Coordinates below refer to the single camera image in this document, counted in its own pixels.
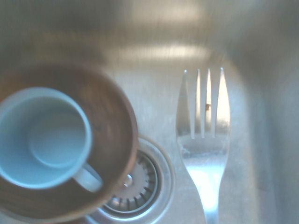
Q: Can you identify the metal sink drain strainer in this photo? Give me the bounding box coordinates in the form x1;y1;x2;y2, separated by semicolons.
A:
86;134;176;222

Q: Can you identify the brown wooden bowl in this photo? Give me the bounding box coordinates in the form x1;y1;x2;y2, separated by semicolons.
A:
0;64;140;224

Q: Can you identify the stainless steel double sink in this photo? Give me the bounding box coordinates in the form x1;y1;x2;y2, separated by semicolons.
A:
0;0;299;224

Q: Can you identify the grey blue mug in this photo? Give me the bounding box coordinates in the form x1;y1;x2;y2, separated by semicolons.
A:
0;87;104;193

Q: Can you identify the silver metal fork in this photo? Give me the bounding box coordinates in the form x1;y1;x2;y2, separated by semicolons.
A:
175;67;231;224

